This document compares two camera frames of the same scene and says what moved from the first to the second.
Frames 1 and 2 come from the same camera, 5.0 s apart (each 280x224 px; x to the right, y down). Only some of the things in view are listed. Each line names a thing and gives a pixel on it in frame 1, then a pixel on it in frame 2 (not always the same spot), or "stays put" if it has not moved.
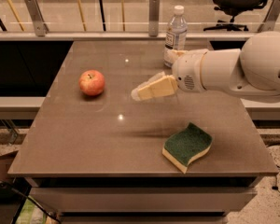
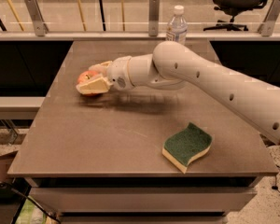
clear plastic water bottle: x=175 y=35 stays put
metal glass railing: x=134 y=18 stays put
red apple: x=91 y=82 stays put
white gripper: x=187 y=70 -> x=119 y=72
